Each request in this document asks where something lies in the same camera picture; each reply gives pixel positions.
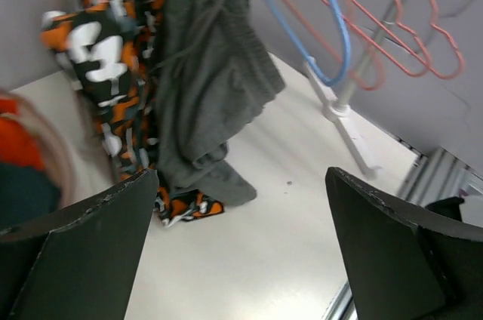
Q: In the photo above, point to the grey knit shorts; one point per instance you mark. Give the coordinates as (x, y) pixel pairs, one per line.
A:
(215, 78)

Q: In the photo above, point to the pink wire hanger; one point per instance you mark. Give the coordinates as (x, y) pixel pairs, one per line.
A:
(393, 16)

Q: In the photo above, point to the orange black camo shorts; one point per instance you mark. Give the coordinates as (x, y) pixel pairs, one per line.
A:
(106, 48)

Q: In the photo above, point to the pink plastic basin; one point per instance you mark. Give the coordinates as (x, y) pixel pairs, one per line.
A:
(55, 154)

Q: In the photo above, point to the metal clothes rack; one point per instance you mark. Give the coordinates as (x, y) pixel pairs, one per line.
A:
(368, 75)

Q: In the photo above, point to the dark navy shorts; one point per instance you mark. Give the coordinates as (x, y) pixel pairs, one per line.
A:
(25, 195)

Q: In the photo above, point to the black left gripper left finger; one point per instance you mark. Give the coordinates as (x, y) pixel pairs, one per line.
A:
(78, 262)

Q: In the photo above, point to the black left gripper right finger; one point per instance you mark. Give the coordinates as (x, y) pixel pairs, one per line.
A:
(404, 261)

